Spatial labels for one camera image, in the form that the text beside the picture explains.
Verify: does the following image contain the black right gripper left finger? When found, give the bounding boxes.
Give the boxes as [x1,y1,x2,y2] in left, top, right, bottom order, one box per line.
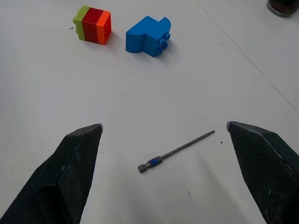
[0,123,104,224]

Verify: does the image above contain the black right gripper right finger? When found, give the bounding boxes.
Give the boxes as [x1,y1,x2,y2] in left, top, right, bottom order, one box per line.
[226,121,299,224]

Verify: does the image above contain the long screwdriver bit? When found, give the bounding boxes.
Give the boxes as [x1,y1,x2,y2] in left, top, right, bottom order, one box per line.
[137,130,216,174]

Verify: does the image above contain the glass cola bottle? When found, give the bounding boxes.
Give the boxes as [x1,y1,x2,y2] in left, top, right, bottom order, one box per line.
[266,0,299,18]

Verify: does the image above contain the green red orange brick stack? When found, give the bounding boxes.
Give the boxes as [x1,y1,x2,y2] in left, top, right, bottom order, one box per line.
[72,5,112,46]

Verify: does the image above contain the blue toy brick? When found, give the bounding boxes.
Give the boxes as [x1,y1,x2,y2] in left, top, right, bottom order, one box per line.
[125,15,172,57]

